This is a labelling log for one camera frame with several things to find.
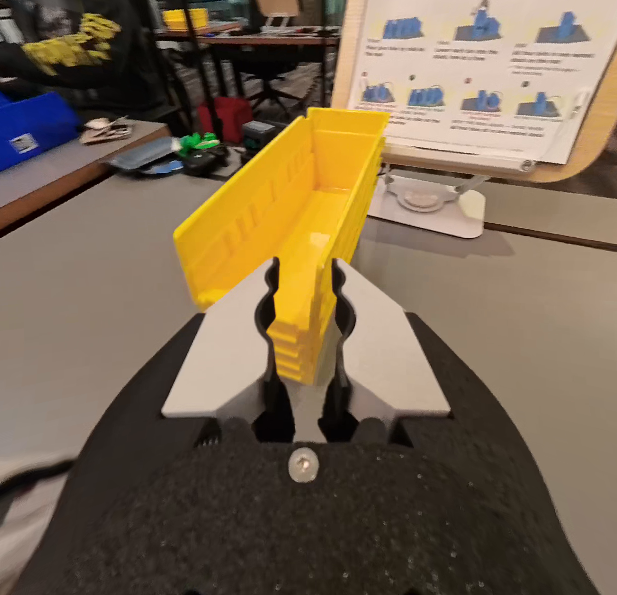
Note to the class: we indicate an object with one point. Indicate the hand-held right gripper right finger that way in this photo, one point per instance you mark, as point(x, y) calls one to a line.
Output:
point(395, 364)

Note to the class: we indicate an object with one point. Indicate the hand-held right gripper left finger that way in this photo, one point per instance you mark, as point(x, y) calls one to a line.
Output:
point(217, 364)

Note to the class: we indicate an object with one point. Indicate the grey desk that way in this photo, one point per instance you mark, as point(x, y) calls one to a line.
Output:
point(96, 315)

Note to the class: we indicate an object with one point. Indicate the grey pouch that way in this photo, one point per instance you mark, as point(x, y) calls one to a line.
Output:
point(140, 156)

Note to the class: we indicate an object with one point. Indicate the bright green object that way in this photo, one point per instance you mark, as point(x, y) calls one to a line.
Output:
point(197, 141)

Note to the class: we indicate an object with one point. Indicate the black charging device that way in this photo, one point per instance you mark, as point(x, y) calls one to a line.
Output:
point(258, 135)

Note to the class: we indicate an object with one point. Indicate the person's beige trousers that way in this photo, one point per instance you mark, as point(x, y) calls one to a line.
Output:
point(24, 522)

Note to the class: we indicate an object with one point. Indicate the crumpled paper wrapper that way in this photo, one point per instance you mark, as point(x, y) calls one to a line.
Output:
point(106, 130)

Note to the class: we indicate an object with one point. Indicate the black office chair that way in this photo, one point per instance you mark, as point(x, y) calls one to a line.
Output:
point(274, 75)

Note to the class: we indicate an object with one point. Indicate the blue plastic bin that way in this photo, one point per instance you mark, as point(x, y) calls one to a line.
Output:
point(38, 123)

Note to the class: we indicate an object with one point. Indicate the wooden instruction board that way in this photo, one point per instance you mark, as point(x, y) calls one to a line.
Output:
point(597, 137)

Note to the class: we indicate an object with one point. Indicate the printed instruction sheet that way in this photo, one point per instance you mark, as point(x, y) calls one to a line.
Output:
point(482, 65)

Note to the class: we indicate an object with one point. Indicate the wooden background table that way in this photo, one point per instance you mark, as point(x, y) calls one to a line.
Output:
point(270, 40)

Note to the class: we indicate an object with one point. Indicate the small yellow bin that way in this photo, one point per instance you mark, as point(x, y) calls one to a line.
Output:
point(183, 19)

